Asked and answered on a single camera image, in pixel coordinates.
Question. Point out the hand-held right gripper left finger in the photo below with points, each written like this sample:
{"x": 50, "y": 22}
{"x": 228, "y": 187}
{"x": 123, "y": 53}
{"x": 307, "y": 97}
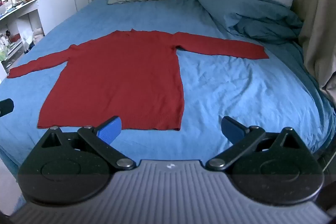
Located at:
{"x": 110, "y": 130}

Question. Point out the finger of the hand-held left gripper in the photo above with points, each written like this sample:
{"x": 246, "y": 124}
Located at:
{"x": 6, "y": 107}

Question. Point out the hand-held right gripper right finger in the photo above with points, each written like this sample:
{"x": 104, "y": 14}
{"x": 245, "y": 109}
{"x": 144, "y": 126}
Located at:
{"x": 231, "y": 130}

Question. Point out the red long-sleeved sweater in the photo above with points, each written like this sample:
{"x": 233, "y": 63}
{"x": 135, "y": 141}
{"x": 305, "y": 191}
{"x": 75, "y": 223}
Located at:
{"x": 118, "y": 74}

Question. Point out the blue bed sheet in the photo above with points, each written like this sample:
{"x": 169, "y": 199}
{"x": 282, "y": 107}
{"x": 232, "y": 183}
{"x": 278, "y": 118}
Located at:
{"x": 231, "y": 87}

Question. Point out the white shelf unit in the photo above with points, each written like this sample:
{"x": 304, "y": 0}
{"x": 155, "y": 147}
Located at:
{"x": 25, "y": 16}

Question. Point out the teal folded duvet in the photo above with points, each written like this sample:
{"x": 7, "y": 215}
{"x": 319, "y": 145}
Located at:
{"x": 241, "y": 11}

